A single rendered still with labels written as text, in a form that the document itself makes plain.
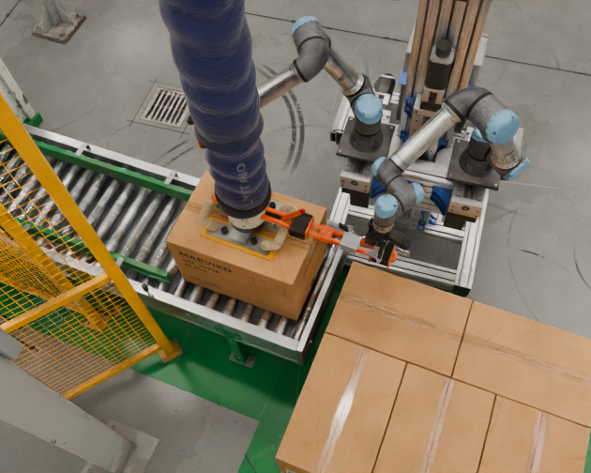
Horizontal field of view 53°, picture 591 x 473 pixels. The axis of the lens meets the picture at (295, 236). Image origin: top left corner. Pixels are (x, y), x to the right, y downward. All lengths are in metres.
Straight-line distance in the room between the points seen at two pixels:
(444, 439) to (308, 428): 0.58
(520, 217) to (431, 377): 1.47
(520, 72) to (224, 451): 3.22
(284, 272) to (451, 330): 0.86
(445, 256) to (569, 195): 1.03
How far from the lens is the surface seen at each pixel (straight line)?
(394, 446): 2.69
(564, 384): 2.93
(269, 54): 4.64
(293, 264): 2.50
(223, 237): 2.57
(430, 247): 3.43
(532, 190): 4.04
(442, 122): 2.18
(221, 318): 2.82
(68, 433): 2.63
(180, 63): 1.79
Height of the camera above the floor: 3.18
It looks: 60 degrees down
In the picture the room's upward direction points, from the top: 5 degrees counter-clockwise
